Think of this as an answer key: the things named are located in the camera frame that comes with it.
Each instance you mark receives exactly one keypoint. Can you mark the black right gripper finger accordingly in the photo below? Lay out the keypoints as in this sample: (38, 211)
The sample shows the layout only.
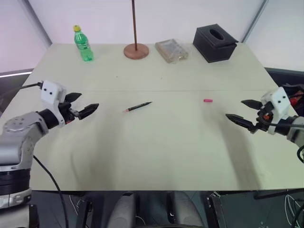
(251, 103)
(239, 120)

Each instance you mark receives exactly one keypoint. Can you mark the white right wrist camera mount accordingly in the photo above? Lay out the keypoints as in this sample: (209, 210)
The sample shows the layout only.
(278, 102)

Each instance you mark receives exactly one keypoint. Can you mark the wooden stand with round base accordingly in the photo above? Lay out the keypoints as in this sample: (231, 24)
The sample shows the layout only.
(135, 40)

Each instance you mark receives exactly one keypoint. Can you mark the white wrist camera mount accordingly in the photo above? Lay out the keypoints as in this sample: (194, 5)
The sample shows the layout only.
(51, 92)
(278, 102)

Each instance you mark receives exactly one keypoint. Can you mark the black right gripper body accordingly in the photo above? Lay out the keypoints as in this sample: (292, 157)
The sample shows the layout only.
(263, 118)

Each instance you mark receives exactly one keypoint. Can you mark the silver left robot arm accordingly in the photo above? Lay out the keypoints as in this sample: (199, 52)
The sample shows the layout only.
(16, 137)

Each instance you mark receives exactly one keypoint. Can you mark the dark bin with clutter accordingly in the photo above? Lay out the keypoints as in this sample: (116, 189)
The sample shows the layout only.
(291, 88)

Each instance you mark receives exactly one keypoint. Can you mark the clear plastic box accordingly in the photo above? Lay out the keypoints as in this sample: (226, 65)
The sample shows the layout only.
(171, 50)

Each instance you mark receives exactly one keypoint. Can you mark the dark pencil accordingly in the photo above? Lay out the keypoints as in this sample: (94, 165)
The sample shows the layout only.
(137, 106)

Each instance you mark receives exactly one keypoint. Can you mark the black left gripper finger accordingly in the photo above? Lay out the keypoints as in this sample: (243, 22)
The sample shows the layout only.
(72, 97)
(88, 110)

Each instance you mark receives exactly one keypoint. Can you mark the pink eraser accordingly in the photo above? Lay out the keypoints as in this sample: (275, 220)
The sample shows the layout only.
(208, 100)

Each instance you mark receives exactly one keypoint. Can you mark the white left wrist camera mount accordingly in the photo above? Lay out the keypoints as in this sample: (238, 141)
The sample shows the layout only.
(51, 92)

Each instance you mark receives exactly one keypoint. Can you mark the black tissue box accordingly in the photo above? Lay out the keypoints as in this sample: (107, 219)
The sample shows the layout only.
(215, 44)

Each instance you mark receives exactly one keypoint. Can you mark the green plastic bottle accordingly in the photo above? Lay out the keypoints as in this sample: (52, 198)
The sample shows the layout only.
(83, 45)

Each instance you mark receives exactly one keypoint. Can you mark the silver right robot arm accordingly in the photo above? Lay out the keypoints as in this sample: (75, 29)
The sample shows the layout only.
(291, 129)

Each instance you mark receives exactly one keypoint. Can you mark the black box under table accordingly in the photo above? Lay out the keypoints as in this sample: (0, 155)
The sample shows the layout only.
(251, 210)

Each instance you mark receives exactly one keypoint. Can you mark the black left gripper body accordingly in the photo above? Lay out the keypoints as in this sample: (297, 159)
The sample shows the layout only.
(66, 113)

